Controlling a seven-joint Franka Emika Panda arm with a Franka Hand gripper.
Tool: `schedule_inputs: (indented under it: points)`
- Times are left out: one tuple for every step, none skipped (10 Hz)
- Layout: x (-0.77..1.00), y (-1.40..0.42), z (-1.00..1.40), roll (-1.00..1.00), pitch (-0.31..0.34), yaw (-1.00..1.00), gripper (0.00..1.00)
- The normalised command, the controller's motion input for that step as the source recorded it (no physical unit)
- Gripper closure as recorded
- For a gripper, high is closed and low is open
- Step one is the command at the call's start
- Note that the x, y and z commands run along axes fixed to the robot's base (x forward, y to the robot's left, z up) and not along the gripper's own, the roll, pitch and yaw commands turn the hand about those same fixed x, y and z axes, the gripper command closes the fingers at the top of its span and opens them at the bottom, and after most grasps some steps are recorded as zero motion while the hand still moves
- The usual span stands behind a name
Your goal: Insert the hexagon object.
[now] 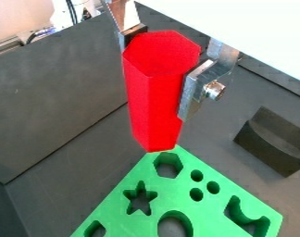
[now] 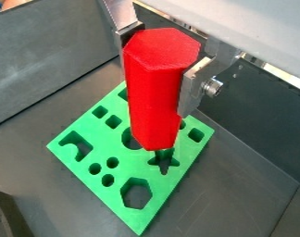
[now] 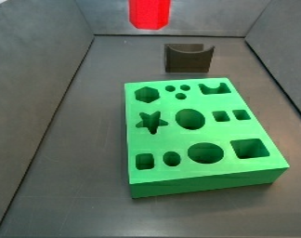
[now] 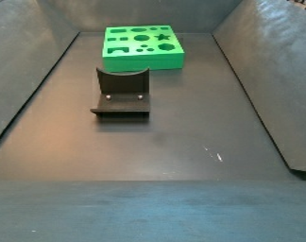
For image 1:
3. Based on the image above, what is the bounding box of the gripper dark metal left finger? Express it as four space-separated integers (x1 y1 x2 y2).
118 23 147 51

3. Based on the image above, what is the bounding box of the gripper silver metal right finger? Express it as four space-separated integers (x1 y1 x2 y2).
177 38 239 121

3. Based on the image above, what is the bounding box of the red hexagonal prism peg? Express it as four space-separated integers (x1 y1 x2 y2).
122 31 201 152

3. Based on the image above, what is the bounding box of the green shape sorter board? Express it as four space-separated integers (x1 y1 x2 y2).
70 146 282 237

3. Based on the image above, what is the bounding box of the black cable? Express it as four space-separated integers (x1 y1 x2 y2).
64 0 80 26

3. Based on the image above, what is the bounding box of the aluminium frame rail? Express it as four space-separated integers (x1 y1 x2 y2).
0 26 58 55

